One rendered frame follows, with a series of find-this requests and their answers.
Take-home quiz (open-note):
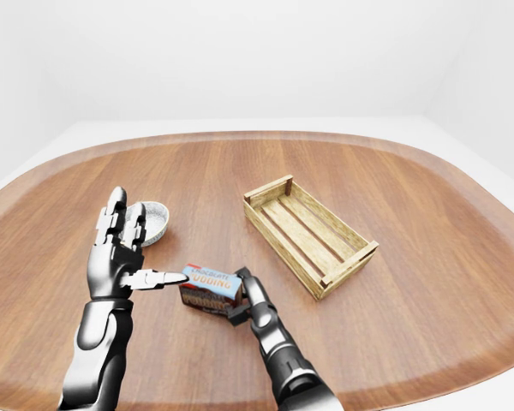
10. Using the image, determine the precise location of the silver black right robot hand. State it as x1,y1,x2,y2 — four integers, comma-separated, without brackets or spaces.
227,266,279,329

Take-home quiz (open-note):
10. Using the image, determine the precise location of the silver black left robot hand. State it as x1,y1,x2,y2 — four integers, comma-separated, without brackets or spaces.
87,186,190,301

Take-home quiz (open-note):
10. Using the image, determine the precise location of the chocolate pudding box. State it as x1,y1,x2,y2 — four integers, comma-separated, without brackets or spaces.
179,263,245,320

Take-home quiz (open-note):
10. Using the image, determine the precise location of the wooden slat tray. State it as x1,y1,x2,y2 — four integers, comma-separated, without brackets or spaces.
242,173,380,301

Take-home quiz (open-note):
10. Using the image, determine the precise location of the patterned white bowl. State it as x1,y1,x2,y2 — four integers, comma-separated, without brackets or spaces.
123,201,170,248

